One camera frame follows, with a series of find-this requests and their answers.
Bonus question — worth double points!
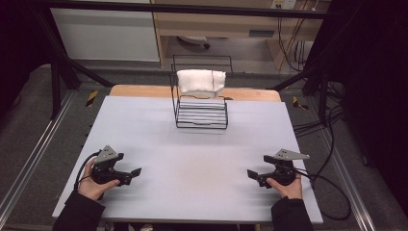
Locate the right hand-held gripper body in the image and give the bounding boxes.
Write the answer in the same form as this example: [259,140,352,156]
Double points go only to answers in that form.
[263,148,311,188]

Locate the white cabinet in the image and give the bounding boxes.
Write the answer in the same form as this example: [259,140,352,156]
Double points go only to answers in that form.
[47,0,161,64]

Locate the aluminium floor rail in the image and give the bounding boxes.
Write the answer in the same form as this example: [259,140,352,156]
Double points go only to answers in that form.
[316,127,377,231]
[0,90,77,219]

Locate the hand-held gripper cable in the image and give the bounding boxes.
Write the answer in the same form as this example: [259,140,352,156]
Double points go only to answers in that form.
[73,149,102,193]
[293,167,352,222]

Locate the black metal frame bar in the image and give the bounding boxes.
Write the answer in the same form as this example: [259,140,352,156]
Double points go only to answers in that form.
[38,0,332,20]

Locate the yellow black floor tape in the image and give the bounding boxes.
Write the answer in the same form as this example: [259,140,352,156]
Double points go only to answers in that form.
[291,95,310,111]
[85,90,99,108]

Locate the chair base with caster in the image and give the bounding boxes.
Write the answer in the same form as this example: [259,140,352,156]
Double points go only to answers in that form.
[176,35,212,50]

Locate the light wooden desk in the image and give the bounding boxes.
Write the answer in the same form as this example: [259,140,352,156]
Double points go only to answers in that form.
[149,0,332,70]

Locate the right hand-held gripper cable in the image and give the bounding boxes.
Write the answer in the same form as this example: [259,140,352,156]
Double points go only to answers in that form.
[293,167,352,222]

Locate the bundle of black floor cables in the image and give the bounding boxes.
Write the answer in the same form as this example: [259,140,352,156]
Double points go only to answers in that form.
[291,80,346,139]

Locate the person's left hand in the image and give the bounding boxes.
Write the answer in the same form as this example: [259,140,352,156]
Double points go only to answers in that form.
[77,158,121,202]

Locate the white towel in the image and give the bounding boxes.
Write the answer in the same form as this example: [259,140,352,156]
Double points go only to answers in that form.
[175,68,227,99]

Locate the white power strip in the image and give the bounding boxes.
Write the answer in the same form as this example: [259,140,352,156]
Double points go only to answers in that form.
[269,0,298,11]

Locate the hanging cables under desk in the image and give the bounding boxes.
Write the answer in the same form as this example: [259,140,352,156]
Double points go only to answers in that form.
[276,14,310,73]

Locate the black metal stand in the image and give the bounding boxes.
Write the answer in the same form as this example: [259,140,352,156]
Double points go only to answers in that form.
[269,56,333,127]
[34,9,115,120]

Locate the left hand-held gripper cable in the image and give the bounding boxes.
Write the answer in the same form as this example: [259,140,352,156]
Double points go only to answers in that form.
[73,149,102,193]

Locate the white table mat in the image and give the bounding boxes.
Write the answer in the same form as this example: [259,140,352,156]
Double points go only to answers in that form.
[51,94,324,225]

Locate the person's right hand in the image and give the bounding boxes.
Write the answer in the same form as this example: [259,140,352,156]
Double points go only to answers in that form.
[266,174,303,200]

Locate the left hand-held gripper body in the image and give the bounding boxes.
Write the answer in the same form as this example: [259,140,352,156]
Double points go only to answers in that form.
[90,144,129,187]

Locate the dark curtain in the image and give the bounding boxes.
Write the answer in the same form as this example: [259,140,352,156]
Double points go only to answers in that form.
[0,0,56,120]
[322,0,408,207]

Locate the black wire rack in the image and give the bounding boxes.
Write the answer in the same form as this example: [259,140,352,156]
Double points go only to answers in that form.
[169,54,235,131]

